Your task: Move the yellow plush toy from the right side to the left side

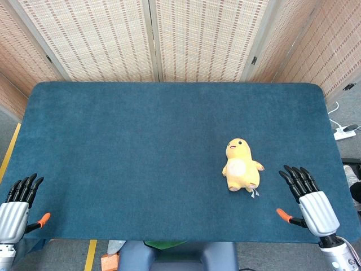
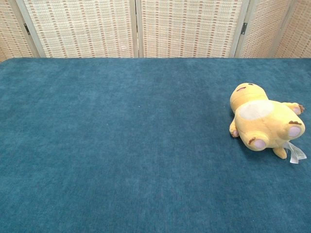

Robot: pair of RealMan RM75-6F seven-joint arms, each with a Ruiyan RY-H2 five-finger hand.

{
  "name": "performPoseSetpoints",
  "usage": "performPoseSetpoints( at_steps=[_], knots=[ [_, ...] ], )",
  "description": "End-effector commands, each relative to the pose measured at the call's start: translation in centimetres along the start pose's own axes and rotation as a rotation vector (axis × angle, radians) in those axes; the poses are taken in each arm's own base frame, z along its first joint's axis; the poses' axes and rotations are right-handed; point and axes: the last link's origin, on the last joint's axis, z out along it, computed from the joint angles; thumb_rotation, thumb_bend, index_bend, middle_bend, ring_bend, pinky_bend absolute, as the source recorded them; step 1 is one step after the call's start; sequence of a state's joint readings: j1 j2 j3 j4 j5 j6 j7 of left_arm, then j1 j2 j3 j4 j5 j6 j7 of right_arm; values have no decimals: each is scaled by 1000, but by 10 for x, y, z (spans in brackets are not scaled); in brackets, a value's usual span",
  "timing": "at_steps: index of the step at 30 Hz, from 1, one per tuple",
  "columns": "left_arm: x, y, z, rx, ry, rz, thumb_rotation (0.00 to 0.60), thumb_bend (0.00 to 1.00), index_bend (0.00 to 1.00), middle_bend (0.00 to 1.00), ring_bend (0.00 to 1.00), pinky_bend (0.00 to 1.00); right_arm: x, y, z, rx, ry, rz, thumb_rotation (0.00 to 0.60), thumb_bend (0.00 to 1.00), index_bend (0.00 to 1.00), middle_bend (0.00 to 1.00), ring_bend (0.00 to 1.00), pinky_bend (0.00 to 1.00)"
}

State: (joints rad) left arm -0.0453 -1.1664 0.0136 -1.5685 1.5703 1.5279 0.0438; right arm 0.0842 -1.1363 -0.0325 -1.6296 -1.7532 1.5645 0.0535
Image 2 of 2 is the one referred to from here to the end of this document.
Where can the black screen hinge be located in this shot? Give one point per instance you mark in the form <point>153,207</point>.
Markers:
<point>244,28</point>
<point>27,29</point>

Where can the blue velvet tablecloth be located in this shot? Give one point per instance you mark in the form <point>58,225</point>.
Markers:
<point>136,150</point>

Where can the yellow plush toy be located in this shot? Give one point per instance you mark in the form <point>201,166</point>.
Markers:
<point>257,121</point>

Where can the woven folding screen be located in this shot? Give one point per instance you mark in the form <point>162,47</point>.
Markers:
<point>184,26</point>

